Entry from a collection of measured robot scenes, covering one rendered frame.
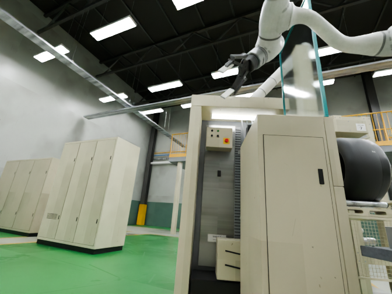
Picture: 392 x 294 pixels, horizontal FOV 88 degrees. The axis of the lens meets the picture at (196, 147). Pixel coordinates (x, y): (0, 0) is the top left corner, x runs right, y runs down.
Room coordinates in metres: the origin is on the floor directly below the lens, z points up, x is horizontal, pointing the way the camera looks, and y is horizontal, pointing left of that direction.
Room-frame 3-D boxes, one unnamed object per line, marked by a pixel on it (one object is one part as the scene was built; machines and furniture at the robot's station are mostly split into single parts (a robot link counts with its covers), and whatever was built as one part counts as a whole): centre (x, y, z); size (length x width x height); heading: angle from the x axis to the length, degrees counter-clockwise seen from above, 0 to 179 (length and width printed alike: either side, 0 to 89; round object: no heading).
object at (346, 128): (2.00, -1.44, 1.71); 0.61 x 0.25 x 0.15; 86
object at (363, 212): (1.57, -1.29, 0.83); 0.36 x 0.09 x 0.06; 86
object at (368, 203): (1.57, -1.29, 0.90); 0.35 x 0.05 x 0.05; 86
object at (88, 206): (4.42, 2.13, 1.05); 1.60 x 0.71 x 2.10; 65
